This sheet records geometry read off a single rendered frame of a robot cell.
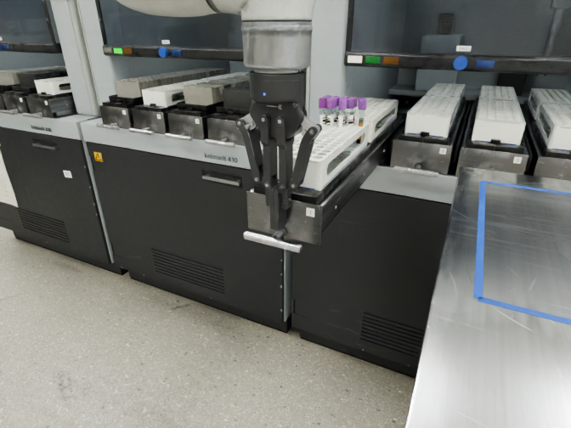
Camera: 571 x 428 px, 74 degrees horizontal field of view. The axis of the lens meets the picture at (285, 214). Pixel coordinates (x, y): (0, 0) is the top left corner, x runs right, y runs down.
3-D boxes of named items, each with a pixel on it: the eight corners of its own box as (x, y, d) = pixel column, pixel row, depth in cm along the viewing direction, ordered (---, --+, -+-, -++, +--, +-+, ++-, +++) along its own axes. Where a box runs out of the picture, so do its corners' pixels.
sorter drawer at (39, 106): (154, 91, 206) (151, 74, 202) (173, 92, 201) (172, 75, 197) (19, 117, 148) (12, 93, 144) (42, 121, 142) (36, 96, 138)
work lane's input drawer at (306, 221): (358, 137, 122) (360, 108, 118) (402, 142, 116) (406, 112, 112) (233, 240, 63) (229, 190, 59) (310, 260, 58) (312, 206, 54)
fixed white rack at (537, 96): (525, 106, 132) (530, 87, 130) (560, 109, 128) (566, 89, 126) (533, 124, 108) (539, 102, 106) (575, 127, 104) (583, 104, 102)
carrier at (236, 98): (258, 110, 117) (257, 90, 114) (255, 112, 115) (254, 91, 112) (227, 108, 121) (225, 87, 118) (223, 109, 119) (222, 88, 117)
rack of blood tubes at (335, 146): (325, 144, 90) (326, 118, 87) (367, 149, 86) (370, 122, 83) (265, 188, 66) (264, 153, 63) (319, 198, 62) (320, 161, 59)
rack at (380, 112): (363, 118, 115) (364, 97, 112) (396, 121, 111) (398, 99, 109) (329, 143, 91) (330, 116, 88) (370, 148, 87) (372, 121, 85)
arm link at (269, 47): (262, 22, 54) (263, 67, 57) (227, 21, 47) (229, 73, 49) (323, 22, 50) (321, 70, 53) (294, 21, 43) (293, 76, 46)
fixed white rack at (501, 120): (474, 120, 113) (479, 98, 110) (512, 123, 109) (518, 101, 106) (469, 145, 89) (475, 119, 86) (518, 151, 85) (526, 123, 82)
